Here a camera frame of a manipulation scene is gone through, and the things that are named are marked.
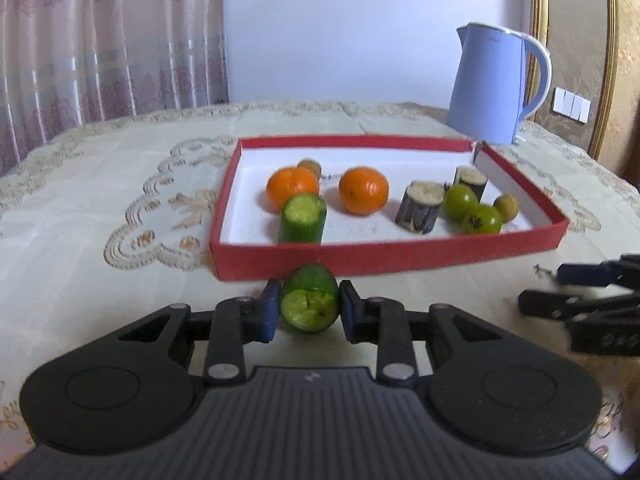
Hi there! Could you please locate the red cardboard box tray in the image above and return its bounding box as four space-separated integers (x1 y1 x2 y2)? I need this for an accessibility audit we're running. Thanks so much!
209 135 571 281

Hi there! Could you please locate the round green fruit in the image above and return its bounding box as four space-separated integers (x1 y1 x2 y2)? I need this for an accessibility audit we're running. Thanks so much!
443 184 480 222
463 203 503 235

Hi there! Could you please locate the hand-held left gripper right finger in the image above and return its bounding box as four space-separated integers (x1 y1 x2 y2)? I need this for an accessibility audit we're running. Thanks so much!
339 281 507 387

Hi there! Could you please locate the large green cucumber piece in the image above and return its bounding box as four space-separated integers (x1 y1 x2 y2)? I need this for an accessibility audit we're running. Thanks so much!
278 192 328 246

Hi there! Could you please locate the light blue electric kettle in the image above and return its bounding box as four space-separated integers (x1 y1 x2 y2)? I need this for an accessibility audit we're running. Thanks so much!
446 22 553 146

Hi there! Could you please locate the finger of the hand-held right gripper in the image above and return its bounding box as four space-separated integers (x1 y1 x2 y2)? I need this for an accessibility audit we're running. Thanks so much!
517 287 640 357
556 254 640 288

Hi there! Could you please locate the orange mandarin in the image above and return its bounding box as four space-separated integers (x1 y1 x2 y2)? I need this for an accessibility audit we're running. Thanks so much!
266 166 321 212
338 166 390 217

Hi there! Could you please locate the gold framed wall panel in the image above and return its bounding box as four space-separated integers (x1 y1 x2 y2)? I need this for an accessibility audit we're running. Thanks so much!
527 0 627 161

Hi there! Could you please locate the pink patterned curtain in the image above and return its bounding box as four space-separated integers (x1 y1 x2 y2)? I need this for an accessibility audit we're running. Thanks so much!
0 0 231 178

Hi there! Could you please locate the dark sugarcane piece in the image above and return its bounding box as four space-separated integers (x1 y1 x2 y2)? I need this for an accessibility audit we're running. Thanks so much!
395 181 446 235
452 165 489 203

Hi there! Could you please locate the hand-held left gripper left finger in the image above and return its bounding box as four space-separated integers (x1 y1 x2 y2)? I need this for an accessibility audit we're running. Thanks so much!
117 279 282 386

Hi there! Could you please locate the white wall light switch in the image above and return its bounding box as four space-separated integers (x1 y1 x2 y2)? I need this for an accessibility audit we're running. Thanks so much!
552 86 591 122

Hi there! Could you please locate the green cucumber piece cracked end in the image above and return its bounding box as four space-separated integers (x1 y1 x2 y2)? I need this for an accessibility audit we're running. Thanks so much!
278 263 341 336

